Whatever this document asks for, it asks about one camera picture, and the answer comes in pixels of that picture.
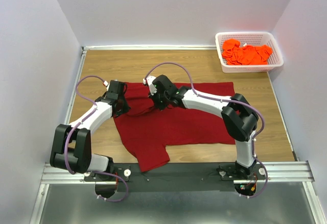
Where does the dark red t-shirt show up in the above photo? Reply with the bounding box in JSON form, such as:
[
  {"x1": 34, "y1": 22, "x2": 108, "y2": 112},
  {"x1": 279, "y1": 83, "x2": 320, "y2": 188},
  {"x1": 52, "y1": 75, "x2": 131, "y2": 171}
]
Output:
[{"x1": 114, "y1": 83, "x2": 235, "y2": 172}]

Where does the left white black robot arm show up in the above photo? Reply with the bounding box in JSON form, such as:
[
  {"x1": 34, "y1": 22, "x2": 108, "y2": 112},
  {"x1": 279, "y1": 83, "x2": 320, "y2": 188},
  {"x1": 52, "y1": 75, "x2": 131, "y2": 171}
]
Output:
[{"x1": 50, "y1": 79, "x2": 130, "y2": 181}]

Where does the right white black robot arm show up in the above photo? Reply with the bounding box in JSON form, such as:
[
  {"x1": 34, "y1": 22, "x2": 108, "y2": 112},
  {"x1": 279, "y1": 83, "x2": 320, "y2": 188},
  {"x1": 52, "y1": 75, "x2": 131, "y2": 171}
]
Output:
[{"x1": 143, "y1": 75, "x2": 258, "y2": 179}]

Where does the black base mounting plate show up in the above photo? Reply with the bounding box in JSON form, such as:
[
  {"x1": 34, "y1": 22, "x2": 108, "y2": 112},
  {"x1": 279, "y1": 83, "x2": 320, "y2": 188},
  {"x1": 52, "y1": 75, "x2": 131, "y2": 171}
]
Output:
[{"x1": 84, "y1": 162, "x2": 266, "y2": 197}]

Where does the white plastic laundry basket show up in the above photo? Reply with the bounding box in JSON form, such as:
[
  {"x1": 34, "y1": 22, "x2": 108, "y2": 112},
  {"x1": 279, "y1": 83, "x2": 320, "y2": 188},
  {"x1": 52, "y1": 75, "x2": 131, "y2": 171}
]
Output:
[{"x1": 215, "y1": 32, "x2": 284, "y2": 73}]

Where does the orange t-shirt in basket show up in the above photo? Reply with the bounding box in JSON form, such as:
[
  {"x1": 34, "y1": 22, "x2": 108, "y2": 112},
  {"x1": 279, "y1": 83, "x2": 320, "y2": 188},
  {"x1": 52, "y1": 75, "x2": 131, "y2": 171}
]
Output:
[{"x1": 222, "y1": 39, "x2": 273, "y2": 65}]

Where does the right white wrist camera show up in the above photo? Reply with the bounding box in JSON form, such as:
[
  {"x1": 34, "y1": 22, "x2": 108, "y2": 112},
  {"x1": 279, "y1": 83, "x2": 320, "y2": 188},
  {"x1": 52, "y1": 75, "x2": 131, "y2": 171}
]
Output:
[{"x1": 143, "y1": 76, "x2": 157, "y2": 95}]

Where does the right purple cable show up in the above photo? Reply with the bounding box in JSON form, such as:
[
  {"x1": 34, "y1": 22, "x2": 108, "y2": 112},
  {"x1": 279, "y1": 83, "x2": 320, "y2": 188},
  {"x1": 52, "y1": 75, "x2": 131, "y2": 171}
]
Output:
[{"x1": 144, "y1": 62, "x2": 268, "y2": 199}]

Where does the purple cable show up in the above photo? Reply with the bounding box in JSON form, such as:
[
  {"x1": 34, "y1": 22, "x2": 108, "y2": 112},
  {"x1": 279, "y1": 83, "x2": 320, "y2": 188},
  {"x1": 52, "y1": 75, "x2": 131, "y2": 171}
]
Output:
[
  {"x1": 65, "y1": 75, "x2": 129, "y2": 202},
  {"x1": 144, "y1": 62, "x2": 268, "y2": 199}
]

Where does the aluminium left side rail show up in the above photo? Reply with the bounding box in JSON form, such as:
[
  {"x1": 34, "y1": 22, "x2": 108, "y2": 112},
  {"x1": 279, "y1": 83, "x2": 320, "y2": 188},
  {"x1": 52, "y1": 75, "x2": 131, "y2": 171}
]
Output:
[{"x1": 59, "y1": 47, "x2": 87, "y2": 125}]

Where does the aluminium rail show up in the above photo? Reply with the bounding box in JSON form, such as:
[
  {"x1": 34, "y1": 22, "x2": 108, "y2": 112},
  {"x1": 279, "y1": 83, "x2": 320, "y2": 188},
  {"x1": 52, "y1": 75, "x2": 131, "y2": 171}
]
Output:
[
  {"x1": 41, "y1": 161, "x2": 315, "y2": 184},
  {"x1": 59, "y1": 47, "x2": 87, "y2": 125},
  {"x1": 82, "y1": 44, "x2": 216, "y2": 51},
  {"x1": 267, "y1": 72, "x2": 299, "y2": 161}
]

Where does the aluminium back rail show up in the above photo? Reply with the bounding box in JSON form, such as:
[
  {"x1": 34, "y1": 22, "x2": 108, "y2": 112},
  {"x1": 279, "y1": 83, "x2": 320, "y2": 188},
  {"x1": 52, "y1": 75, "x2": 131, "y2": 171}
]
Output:
[{"x1": 82, "y1": 44, "x2": 216, "y2": 51}]

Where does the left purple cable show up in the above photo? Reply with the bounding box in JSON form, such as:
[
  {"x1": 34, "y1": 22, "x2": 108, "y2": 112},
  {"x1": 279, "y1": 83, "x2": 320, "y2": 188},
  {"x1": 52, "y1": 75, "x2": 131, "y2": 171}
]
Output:
[{"x1": 65, "y1": 75, "x2": 129, "y2": 202}]

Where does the aluminium right side rail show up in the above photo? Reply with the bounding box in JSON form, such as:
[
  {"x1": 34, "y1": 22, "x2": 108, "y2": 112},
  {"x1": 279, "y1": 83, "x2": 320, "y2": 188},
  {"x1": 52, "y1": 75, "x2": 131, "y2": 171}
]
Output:
[{"x1": 267, "y1": 72, "x2": 299, "y2": 161}]

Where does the aluminium front rail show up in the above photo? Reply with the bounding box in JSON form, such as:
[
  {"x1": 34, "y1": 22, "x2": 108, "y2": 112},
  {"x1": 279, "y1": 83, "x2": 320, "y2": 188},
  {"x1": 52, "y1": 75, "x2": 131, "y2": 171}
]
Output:
[{"x1": 41, "y1": 161, "x2": 315, "y2": 184}]

